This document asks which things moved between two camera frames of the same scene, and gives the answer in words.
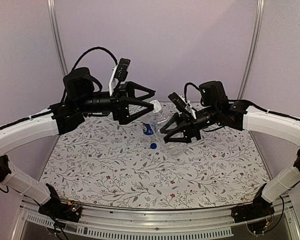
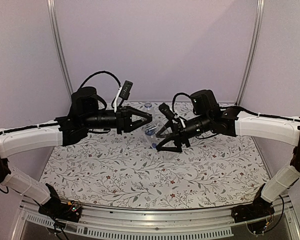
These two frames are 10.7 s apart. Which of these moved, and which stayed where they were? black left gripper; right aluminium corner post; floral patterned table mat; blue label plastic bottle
Moved: black left gripper; blue label plastic bottle
Stayed: floral patterned table mat; right aluminium corner post
